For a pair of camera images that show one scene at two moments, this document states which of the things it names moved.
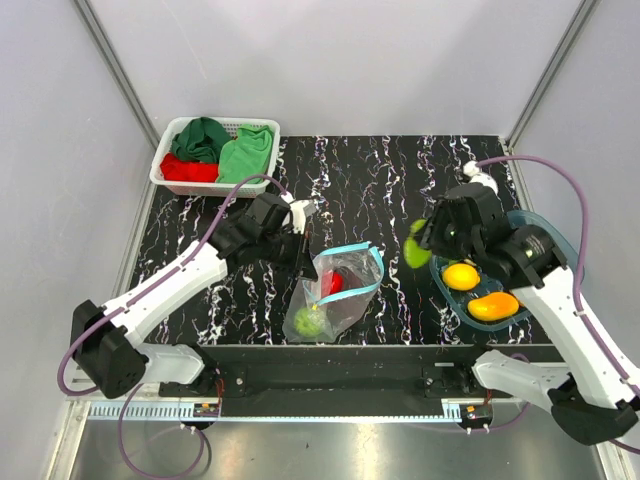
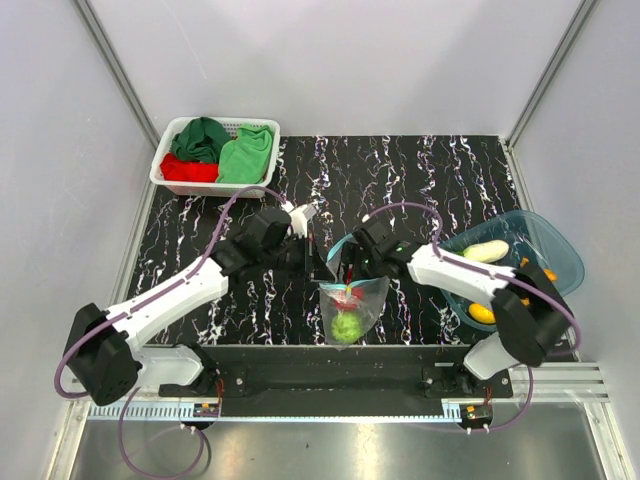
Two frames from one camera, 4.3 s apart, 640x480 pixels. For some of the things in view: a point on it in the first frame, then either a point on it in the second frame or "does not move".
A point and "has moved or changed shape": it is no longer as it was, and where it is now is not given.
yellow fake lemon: x=460 y=277 has moved or changed shape
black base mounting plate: x=333 y=381 does not move
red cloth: x=176 y=170 does not move
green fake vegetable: x=308 y=322 -> x=346 y=327
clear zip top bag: x=348 y=281 has moved or changed shape
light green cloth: x=248 y=155 does not move
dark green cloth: x=202 y=140 does not move
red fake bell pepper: x=331 y=282 -> x=350 y=299
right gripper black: x=431 y=233 -> x=351 y=253
